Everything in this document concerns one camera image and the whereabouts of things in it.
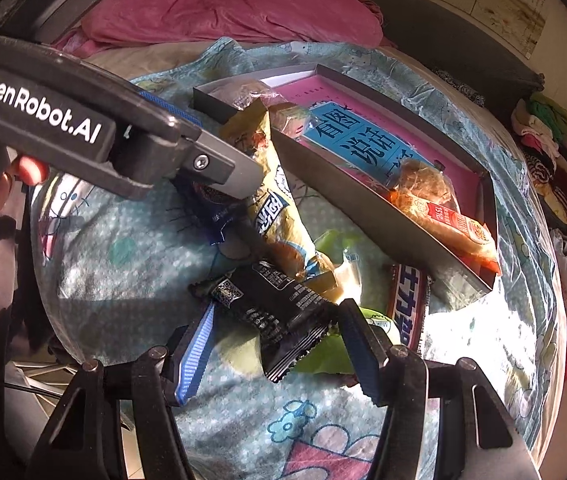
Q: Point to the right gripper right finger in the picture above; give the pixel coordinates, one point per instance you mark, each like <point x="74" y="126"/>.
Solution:
<point x="368" y="355"/>

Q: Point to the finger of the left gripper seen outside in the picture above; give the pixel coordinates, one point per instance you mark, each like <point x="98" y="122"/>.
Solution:
<point x="210" y="160"/>

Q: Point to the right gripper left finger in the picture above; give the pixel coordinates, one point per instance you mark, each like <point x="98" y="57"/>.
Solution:
<point x="191" y="345"/>

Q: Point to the blue oreo snack packet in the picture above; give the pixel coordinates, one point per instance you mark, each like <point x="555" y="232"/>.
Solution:
<point x="218" y="214"/>

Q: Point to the clear bag of pastry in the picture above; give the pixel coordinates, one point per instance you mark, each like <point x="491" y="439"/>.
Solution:
<point x="241" y="93"/>

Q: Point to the snickers bar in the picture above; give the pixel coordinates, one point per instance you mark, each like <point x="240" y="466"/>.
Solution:
<point x="410" y="294"/>

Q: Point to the yellow cone snack packet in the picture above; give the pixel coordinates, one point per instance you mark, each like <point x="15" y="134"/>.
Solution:
<point x="272" y="210"/>

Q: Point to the green clear cake snack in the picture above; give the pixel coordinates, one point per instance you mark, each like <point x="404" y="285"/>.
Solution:
<point x="290" y="119"/>

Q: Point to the black snack packet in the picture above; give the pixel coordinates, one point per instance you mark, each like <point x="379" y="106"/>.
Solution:
<point x="291" y="319"/>

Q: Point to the green pea snack packet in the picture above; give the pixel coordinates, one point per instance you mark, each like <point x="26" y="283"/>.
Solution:
<point x="335" y="274"/>

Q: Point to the orange snack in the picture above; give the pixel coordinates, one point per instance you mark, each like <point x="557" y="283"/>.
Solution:
<point x="459" y="233"/>

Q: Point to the pink quilt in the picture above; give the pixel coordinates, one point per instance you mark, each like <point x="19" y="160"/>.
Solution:
<point x="135" y="23"/>

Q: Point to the pink book with blue label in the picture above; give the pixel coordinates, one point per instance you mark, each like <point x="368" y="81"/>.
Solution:
<point x="374" y="133"/>

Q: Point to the round bun in wrapper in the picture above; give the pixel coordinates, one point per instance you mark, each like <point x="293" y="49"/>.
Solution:
<point x="427" y="182"/>

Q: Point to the dark cardboard box tray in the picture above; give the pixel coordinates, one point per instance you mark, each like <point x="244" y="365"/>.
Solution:
<point x="365" y="202"/>

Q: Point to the pile of folded clothes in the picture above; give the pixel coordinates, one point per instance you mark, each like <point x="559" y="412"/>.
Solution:
<point x="539" y="126"/>

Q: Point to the dark grey headboard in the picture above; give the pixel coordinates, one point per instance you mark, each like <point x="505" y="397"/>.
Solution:
<point x="443" y="40"/>

